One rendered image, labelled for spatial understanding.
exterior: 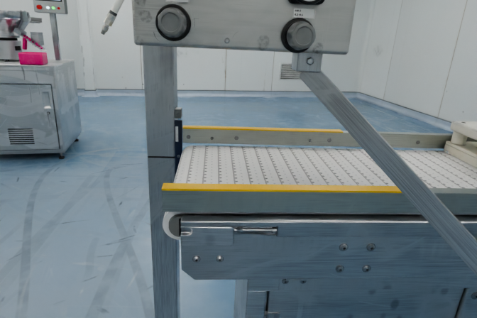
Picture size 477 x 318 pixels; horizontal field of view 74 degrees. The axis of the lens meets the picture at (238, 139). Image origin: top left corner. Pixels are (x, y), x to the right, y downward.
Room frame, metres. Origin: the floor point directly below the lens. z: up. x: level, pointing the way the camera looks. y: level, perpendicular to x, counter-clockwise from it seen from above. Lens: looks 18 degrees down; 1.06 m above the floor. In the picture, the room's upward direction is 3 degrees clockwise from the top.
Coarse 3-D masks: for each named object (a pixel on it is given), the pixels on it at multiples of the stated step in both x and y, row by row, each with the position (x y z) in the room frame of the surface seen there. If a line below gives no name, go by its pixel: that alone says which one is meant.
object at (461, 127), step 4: (452, 124) 0.66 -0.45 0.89; (456, 124) 0.65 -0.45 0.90; (460, 124) 0.64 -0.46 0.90; (464, 124) 0.64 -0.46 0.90; (468, 124) 0.64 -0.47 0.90; (472, 124) 0.64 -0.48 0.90; (476, 124) 0.64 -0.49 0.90; (452, 128) 0.66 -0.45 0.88; (456, 128) 0.65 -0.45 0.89; (460, 128) 0.64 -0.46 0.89; (464, 128) 0.63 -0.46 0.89; (468, 128) 0.62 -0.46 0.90; (472, 128) 0.61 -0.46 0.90; (476, 128) 0.61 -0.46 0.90; (460, 132) 0.64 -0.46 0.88; (464, 132) 0.63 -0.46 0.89; (468, 132) 0.61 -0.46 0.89; (472, 132) 0.61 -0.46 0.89; (476, 132) 0.60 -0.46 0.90; (468, 136) 0.61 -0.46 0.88; (472, 136) 0.60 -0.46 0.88; (476, 136) 0.59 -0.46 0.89; (476, 140) 0.59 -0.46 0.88
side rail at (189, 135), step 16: (256, 144) 0.64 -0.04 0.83; (272, 144) 0.64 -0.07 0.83; (288, 144) 0.65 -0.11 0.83; (304, 144) 0.65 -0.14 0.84; (320, 144) 0.65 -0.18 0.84; (336, 144) 0.66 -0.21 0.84; (352, 144) 0.66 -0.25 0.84; (400, 144) 0.67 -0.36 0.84; (416, 144) 0.67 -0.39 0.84; (432, 144) 0.67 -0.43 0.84
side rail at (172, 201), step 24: (168, 192) 0.36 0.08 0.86; (192, 192) 0.36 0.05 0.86; (216, 192) 0.36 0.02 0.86; (240, 192) 0.37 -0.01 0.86; (264, 192) 0.37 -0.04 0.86; (288, 192) 0.37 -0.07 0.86; (312, 192) 0.37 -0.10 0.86; (336, 192) 0.38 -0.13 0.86; (360, 192) 0.38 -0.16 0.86; (456, 192) 0.39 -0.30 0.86
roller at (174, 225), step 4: (172, 216) 0.38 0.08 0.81; (176, 216) 0.37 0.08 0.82; (180, 216) 0.37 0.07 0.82; (172, 220) 0.37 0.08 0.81; (176, 220) 0.37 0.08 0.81; (180, 220) 0.37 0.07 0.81; (172, 224) 0.37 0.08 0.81; (176, 224) 0.37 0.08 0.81; (172, 228) 0.37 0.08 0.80; (176, 228) 0.37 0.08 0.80; (180, 228) 0.37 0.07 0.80; (172, 232) 0.37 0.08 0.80; (176, 232) 0.37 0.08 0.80; (180, 232) 0.37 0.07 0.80
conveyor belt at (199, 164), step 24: (192, 168) 0.51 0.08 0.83; (216, 168) 0.51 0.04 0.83; (240, 168) 0.52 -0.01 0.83; (264, 168) 0.52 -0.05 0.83; (288, 168) 0.53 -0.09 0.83; (312, 168) 0.54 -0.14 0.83; (336, 168) 0.54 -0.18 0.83; (360, 168) 0.55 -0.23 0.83; (432, 168) 0.57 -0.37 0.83; (456, 168) 0.57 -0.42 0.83; (168, 216) 0.38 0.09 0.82
